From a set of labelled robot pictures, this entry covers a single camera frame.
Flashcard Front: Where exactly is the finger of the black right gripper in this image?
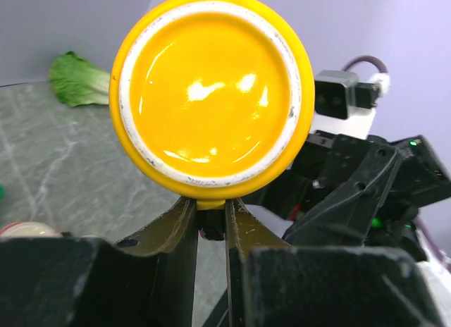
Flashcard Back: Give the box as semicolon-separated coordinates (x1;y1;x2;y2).
242;138;339;222

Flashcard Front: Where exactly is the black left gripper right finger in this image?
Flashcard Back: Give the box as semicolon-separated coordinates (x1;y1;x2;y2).
225;199;445;326

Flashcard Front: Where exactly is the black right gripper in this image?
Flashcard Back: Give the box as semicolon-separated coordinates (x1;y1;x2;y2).
283;132;450;249

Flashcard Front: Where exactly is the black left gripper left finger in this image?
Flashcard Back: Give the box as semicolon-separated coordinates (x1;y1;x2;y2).
1;198;197;326

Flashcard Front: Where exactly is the yellow mug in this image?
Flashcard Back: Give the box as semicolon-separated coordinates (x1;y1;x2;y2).
109;0;314;210

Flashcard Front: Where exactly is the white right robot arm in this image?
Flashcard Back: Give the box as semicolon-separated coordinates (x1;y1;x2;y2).
244;131;450;321

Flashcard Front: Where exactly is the beige pink mug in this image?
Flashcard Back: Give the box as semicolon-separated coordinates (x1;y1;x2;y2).
1;221;73;237

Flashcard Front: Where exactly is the green toy cabbage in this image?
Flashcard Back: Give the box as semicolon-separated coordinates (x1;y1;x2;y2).
49;51;110;107

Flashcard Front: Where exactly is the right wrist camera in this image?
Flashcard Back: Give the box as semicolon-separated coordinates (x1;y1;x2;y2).
314;70;382;120

